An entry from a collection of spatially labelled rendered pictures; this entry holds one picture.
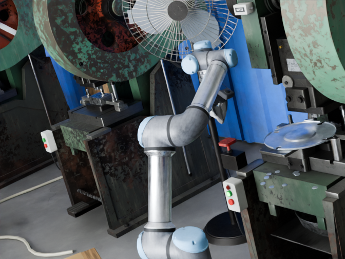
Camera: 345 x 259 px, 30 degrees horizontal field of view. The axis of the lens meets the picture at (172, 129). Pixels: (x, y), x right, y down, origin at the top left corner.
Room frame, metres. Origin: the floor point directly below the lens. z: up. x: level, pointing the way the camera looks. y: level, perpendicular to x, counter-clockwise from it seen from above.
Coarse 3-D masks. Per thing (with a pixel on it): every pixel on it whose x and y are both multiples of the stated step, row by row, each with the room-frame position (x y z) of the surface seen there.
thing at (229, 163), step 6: (234, 150) 2.64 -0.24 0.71; (222, 156) 2.63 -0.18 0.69; (228, 156) 2.60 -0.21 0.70; (234, 156) 2.57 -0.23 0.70; (240, 156) 2.58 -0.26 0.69; (222, 162) 2.64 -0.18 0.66; (228, 162) 2.61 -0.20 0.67; (234, 162) 2.58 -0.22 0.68; (240, 162) 2.58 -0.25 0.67; (246, 162) 2.60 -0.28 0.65; (228, 168) 2.61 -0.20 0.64; (234, 168) 2.58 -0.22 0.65; (240, 168) 2.57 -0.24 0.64
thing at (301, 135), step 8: (280, 128) 2.56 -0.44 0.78; (288, 128) 2.53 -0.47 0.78; (296, 128) 2.51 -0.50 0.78; (304, 128) 2.47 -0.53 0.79; (312, 128) 2.46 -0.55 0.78; (320, 128) 2.44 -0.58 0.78; (328, 128) 2.42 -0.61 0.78; (272, 136) 2.49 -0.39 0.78; (280, 136) 2.47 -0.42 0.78; (288, 136) 2.43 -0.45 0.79; (296, 136) 2.41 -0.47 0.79; (304, 136) 2.38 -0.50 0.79; (312, 136) 2.37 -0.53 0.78; (320, 136) 2.36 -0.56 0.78; (328, 136) 2.34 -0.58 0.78; (272, 144) 2.40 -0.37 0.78; (280, 144) 2.38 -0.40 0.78; (288, 144) 2.36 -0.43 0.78; (296, 144) 2.34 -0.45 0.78; (304, 144) 2.31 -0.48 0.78; (312, 144) 2.30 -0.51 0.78
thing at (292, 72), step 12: (288, 48) 2.46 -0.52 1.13; (288, 60) 2.47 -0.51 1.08; (288, 72) 2.48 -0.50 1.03; (300, 72) 2.43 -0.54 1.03; (288, 84) 2.47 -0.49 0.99; (300, 84) 2.44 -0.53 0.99; (288, 96) 2.45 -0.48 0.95; (300, 96) 2.40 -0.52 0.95; (312, 96) 2.39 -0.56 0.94; (324, 96) 2.42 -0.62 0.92
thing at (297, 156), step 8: (264, 152) 2.35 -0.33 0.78; (272, 152) 2.32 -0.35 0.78; (280, 152) 2.30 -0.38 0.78; (288, 152) 2.28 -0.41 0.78; (296, 152) 2.38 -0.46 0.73; (304, 152) 2.36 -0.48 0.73; (312, 152) 2.38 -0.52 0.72; (288, 160) 2.42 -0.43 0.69; (296, 160) 2.39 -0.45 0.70; (304, 160) 2.36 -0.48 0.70; (296, 168) 2.39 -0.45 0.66; (304, 168) 2.36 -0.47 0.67
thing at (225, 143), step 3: (228, 138) 2.65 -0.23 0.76; (231, 138) 2.65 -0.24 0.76; (234, 138) 2.64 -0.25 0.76; (222, 141) 2.64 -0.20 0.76; (225, 141) 2.63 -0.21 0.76; (228, 141) 2.62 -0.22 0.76; (231, 141) 2.61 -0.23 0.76; (234, 141) 2.62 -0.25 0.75; (219, 144) 2.63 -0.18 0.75; (222, 144) 2.61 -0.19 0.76; (225, 144) 2.60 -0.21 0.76; (228, 144) 2.60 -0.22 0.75; (231, 144) 2.61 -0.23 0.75; (228, 147) 2.63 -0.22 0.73; (228, 150) 2.63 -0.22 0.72
